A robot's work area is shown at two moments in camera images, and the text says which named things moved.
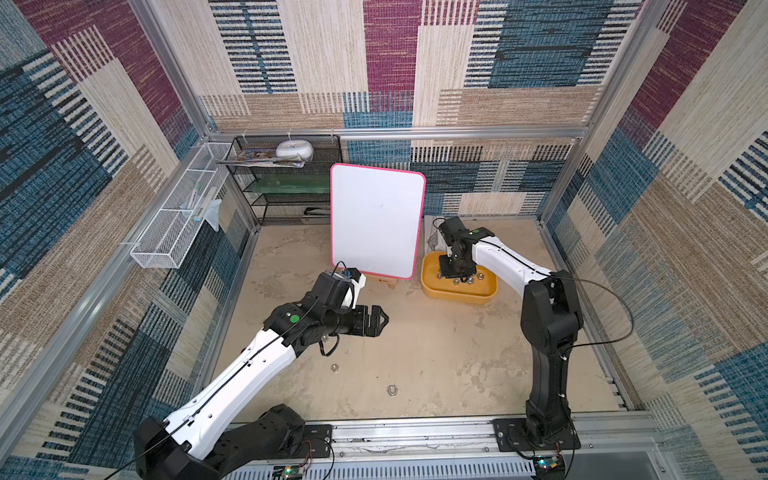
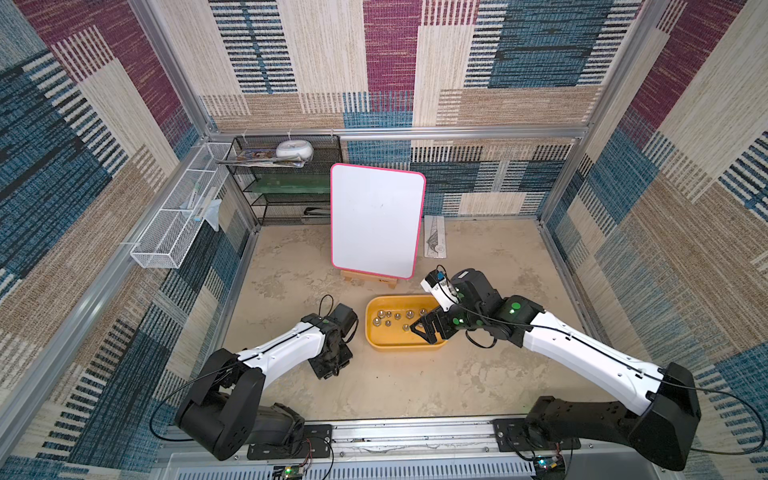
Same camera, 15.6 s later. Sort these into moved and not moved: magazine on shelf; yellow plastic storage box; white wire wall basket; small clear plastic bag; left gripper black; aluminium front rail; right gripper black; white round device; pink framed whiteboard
Moved: left gripper black; yellow plastic storage box; right gripper black
Not moved: pink framed whiteboard; white wire wall basket; magazine on shelf; white round device; small clear plastic bag; aluminium front rail
